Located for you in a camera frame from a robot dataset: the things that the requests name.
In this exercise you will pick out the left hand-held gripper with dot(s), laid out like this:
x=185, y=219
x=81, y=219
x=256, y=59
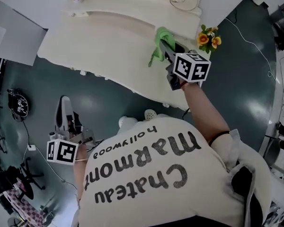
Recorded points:
x=61, y=151

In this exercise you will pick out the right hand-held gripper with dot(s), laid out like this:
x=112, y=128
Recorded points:
x=191, y=67

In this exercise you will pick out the green cloth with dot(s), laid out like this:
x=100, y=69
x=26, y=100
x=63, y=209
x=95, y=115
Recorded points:
x=162, y=35

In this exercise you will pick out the person's right forearm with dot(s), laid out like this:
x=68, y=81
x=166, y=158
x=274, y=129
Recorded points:
x=203, y=112

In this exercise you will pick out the grey black shoulder bag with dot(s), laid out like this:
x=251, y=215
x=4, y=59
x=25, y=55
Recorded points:
x=243, y=185

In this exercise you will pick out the person's left forearm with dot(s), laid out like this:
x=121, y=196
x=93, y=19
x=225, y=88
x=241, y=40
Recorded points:
x=80, y=174

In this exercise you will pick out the white dressing table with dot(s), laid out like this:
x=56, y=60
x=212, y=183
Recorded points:
x=104, y=55

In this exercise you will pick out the orange artificial flower bouquet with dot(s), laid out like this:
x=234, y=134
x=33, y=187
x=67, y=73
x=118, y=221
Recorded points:
x=207, y=40

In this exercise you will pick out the black round floor device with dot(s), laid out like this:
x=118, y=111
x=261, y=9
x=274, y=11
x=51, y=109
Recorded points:
x=19, y=104

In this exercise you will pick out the white shelving partition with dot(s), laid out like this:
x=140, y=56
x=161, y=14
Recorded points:
x=19, y=39

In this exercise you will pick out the black office chair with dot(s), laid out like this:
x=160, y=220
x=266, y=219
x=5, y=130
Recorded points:
x=4, y=181

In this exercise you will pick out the person's white printed shirt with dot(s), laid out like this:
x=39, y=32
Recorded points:
x=156, y=178

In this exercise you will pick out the grey chair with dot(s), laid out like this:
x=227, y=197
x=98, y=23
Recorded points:
x=274, y=152

